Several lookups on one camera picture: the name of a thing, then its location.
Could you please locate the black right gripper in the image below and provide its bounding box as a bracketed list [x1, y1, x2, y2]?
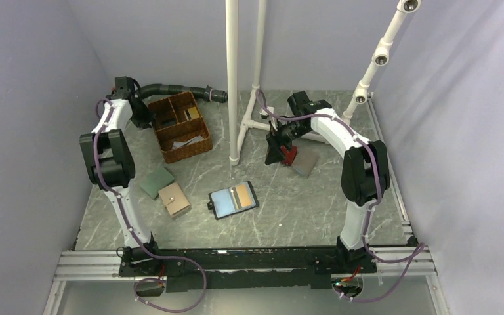
[265, 119, 310, 165]

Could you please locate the black VIP card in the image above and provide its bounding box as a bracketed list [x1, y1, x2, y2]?
[158, 117, 178, 129]

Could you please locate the white card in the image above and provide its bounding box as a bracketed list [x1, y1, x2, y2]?
[171, 136, 205, 151]

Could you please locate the gold VIP card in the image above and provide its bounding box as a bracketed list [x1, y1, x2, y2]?
[184, 106, 201, 121]

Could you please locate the black leather card holder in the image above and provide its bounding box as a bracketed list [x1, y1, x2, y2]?
[207, 181, 260, 220]

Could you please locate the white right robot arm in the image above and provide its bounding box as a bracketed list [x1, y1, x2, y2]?
[256, 90, 390, 272]

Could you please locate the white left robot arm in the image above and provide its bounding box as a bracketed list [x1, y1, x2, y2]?
[79, 76, 163, 276]

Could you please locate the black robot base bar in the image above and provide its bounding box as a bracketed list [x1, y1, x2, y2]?
[117, 245, 377, 293]

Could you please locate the red leather card holder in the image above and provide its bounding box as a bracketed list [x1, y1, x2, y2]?
[280, 145, 298, 166]

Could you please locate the grey leather card holder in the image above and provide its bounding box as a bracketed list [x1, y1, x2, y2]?
[291, 148, 320, 177]

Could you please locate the bronze magnetic stripe card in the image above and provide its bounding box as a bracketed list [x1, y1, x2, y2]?
[230, 182, 255, 210]

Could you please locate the beige snap card holder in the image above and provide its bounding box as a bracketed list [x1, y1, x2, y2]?
[158, 182, 191, 219]

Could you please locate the brown wicker basket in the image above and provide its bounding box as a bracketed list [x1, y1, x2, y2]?
[148, 92, 213, 164]

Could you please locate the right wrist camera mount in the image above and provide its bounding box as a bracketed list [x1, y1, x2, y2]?
[259, 106, 275, 121]

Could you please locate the black corrugated hose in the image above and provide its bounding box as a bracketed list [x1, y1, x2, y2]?
[136, 83, 230, 104]

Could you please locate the white PVC pipe frame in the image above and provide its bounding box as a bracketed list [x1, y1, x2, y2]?
[225, 1, 423, 166]

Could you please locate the aluminium table edge rail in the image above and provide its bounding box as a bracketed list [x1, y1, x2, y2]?
[367, 96, 415, 243]

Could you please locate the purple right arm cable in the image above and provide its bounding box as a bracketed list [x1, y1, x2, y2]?
[254, 88, 427, 304]

